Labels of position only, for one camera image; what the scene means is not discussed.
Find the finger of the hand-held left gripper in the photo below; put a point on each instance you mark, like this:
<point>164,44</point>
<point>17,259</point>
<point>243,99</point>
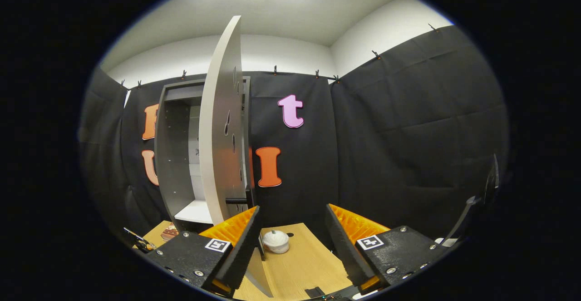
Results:
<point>138,241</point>

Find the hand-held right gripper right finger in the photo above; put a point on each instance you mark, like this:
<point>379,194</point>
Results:
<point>342,246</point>

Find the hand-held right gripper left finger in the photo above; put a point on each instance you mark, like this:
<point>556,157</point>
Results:
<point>243,251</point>

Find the brown patterned coaster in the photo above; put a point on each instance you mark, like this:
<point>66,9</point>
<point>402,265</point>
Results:
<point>169,232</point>

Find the beige cabinet door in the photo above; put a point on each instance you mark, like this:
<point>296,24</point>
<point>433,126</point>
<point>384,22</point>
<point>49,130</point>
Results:
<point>218,133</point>

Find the grey cabinet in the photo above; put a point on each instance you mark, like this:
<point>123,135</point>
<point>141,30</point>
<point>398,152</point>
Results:
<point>174,155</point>

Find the white round lidded jar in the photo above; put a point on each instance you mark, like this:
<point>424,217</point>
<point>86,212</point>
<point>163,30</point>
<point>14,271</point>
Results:
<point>276,241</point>

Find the black bent stand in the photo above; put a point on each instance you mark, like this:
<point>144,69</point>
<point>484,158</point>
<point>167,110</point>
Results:
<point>460,219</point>

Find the black backdrop cloth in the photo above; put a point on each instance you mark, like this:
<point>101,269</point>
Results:
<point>408,133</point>

